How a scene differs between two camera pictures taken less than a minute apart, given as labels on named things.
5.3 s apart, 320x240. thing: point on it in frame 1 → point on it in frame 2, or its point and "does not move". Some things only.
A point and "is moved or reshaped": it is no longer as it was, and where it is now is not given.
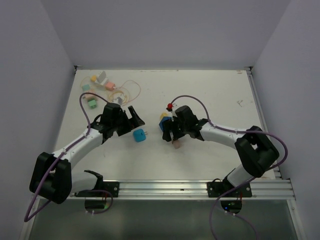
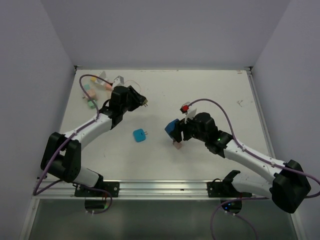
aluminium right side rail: x=261 y=113 does not move
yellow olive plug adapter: x=163 y=114 → x=145 y=103
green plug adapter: x=92 y=103 does not move
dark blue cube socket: x=161 y=124 is moved or reshaped
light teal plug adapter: x=86 y=87 does not move
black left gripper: x=127 y=127 → x=138 y=99
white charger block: x=101 y=78 does not move
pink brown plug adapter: x=177 y=144 does not move
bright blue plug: x=139 y=135 does not move
